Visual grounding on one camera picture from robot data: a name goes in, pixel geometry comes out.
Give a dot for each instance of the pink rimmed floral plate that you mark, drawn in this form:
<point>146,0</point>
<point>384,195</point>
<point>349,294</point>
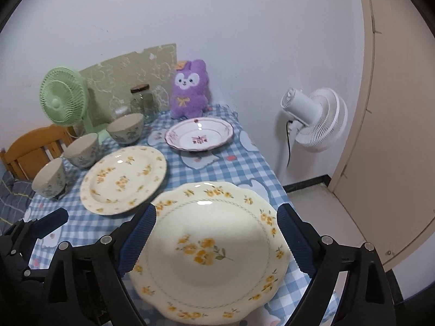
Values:
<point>199,134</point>

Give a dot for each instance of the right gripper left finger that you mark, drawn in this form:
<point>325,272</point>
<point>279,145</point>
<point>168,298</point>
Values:
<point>84,283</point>

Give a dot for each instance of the glass jar black lid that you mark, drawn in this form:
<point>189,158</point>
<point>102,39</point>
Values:
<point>143,101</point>

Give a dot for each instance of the cotton swab container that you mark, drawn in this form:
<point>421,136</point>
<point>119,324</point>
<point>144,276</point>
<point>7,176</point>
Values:
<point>120,111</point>

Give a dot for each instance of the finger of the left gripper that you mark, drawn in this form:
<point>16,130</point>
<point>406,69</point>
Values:
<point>51,222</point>

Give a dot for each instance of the blue checkered tablecloth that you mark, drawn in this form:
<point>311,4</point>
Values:
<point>239,162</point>

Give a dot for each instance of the green patterned board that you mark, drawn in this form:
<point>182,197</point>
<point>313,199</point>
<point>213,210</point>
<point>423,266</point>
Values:
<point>110,81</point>

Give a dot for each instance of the white standing fan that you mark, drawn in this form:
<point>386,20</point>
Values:
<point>313,122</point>

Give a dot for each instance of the beige door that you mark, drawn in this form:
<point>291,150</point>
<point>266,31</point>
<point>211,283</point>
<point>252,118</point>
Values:
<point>385,177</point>

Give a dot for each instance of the scalloped yellow flower plate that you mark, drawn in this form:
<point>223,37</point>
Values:
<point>215,254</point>

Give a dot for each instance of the purple plush bunny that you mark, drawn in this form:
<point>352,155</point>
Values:
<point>188,99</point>

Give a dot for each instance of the green desk fan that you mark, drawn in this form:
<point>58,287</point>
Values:
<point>64,99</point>

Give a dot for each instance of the round yellow flower plate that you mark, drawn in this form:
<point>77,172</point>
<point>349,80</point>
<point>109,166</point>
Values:
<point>123,180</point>

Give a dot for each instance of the floral bowl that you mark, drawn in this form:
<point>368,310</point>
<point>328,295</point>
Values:
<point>127,129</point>
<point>50,181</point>
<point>83,152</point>

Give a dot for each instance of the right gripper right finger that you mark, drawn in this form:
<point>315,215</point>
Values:
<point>366,298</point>

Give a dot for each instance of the grey plaid pillow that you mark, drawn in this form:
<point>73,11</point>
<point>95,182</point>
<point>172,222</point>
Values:
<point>16,196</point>

